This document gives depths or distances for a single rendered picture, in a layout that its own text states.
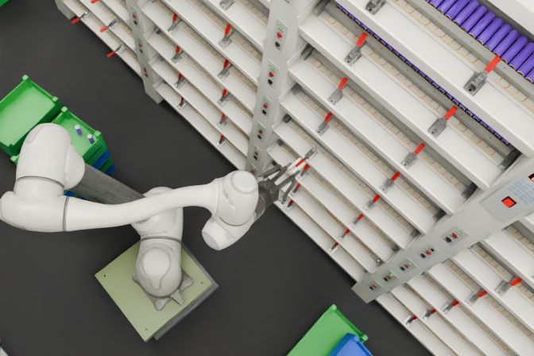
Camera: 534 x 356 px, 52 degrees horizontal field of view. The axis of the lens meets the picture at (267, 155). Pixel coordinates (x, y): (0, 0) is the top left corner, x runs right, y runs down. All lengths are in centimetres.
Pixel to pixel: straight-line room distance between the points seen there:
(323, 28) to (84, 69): 180
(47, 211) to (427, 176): 104
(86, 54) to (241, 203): 175
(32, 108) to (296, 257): 140
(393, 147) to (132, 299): 124
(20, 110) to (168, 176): 74
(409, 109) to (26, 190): 105
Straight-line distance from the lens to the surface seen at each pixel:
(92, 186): 182
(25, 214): 164
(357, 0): 123
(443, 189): 153
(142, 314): 226
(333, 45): 140
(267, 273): 254
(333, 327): 254
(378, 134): 153
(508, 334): 196
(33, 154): 168
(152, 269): 201
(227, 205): 149
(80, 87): 294
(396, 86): 137
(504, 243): 155
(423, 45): 120
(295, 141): 192
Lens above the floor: 248
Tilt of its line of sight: 66 degrees down
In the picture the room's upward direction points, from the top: 14 degrees clockwise
